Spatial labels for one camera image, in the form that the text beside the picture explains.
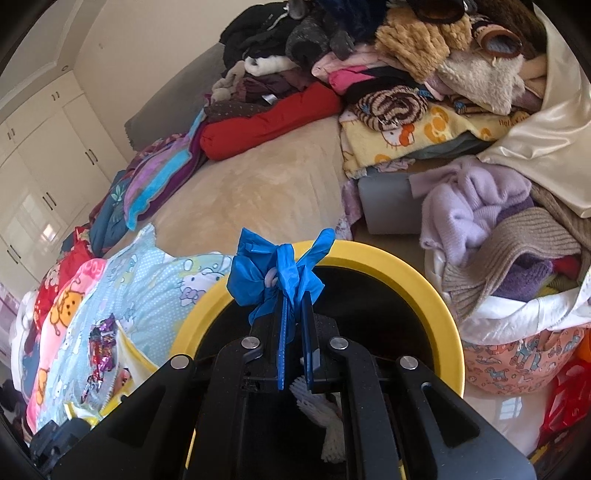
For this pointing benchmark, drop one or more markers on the pink printed laundry basket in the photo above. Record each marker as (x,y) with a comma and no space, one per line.
(521,360)

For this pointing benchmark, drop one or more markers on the pink cartoon bear blanket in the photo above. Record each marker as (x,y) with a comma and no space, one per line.
(69,304)

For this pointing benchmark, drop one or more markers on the white cloth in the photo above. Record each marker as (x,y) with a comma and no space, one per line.
(508,318)

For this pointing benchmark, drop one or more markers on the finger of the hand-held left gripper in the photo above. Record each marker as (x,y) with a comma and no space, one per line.
(60,443)

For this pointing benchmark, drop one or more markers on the shiny red shopping bag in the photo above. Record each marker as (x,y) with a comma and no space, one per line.
(568,397)

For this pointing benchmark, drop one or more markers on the purple fleece garment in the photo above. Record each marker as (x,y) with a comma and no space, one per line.
(526,281)

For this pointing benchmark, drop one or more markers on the blue plastic bag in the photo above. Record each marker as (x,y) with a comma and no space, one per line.
(251,272)

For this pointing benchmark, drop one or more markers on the lavender knit sweater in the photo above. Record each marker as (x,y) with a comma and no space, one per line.
(466,207)

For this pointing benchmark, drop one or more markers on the purple striped pillow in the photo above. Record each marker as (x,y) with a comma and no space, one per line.
(152,184)

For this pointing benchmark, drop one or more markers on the red bolster pillow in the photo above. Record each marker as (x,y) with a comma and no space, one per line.
(277,120)

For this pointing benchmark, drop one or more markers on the white garment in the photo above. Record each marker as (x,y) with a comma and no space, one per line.
(23,341)

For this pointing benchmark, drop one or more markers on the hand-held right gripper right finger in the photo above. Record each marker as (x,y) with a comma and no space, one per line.
(307,350)

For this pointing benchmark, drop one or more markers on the grey upholstered headboard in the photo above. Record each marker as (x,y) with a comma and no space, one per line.
(175,97)

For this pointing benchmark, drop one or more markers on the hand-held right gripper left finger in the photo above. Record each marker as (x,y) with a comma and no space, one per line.
(281,350)

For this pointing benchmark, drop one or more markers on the blue floral quilt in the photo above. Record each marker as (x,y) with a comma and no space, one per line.
(108,217)

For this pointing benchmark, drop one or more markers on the grey box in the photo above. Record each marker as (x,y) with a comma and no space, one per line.
(388,203)

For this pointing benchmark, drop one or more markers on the white built-in wardrobe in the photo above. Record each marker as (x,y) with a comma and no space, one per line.
(46,161)

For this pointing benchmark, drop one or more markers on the yellow cartoon blanket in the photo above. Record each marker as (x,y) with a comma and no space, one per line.
(415,134)

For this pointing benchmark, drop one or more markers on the colourful foil candy wrapper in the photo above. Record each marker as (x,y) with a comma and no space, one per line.
(104,341)

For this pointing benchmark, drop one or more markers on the small white foam fruit net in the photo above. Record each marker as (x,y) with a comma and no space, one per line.
(332,438)

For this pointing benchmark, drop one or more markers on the yellow rimmed trash bin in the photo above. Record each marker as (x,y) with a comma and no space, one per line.
(383,267)

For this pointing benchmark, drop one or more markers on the pile of clothes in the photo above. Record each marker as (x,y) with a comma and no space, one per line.
(415,37)

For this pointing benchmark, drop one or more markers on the beige ribbed knit sweater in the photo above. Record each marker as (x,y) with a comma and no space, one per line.
(531,235)

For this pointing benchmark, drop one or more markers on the light blue cartoon cat blanket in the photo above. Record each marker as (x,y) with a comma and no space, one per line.
(152,286)

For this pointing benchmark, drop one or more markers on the red floral quilt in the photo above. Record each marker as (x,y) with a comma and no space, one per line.
(69,267)

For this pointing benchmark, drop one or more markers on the pale yellow cartoon bag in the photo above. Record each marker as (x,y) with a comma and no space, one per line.
(136,360)

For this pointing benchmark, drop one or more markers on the beige plush bed sheet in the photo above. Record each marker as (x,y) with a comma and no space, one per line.
(258,194)

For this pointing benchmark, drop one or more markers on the cream satin curtain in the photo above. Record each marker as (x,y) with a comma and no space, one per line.
(554,138)

